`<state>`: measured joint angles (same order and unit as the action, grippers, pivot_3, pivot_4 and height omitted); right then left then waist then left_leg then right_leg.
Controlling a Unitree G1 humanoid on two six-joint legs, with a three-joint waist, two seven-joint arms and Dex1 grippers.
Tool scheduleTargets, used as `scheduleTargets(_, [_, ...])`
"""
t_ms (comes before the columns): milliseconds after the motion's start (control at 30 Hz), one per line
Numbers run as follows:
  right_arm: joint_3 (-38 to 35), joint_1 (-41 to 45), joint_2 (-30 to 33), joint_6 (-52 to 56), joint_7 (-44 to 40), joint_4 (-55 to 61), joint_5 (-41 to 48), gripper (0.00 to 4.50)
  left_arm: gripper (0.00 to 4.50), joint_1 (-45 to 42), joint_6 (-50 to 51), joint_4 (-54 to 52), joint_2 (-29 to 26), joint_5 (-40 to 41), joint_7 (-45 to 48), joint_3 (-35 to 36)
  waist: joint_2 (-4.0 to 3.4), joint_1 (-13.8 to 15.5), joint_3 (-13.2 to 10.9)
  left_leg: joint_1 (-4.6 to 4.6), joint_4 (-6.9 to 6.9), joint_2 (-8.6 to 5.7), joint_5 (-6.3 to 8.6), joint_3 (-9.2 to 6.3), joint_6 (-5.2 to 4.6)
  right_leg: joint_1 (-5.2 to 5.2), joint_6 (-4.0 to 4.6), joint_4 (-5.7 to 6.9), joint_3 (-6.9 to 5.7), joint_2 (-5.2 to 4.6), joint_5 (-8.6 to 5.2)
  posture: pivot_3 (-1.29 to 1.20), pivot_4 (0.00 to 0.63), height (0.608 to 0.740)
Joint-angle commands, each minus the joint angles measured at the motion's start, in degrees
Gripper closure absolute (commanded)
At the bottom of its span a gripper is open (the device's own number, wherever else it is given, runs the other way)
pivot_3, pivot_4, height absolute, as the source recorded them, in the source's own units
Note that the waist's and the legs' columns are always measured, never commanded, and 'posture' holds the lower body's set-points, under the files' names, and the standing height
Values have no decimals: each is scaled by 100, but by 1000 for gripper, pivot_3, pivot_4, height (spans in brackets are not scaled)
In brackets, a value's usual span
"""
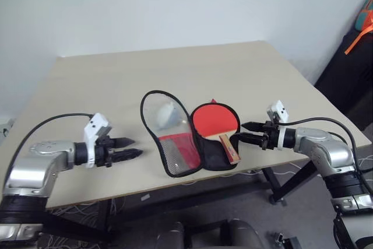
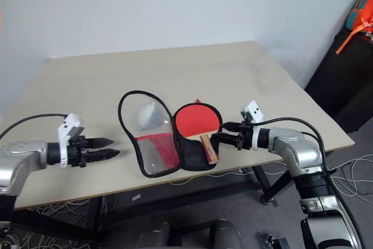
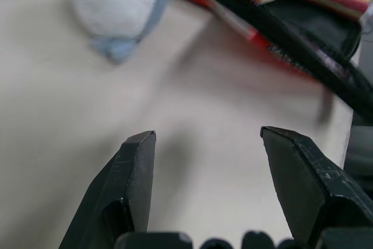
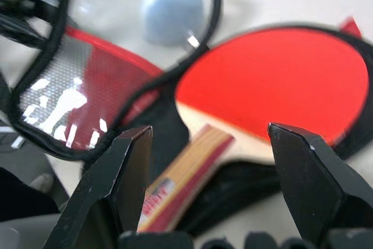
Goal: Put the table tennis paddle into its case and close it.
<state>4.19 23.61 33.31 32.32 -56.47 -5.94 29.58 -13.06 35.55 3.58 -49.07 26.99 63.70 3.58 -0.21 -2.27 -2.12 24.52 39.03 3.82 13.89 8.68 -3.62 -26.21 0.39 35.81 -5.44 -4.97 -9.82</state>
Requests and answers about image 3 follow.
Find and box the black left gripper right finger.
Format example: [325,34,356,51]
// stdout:
[259,126,373,249]

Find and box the black and red paddle case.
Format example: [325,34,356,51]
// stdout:
[172,0,373,117]

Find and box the white and blue plush toy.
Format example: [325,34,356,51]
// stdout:
[69,0,173,65]

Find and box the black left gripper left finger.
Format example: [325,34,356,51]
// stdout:
[59,130,157,249]

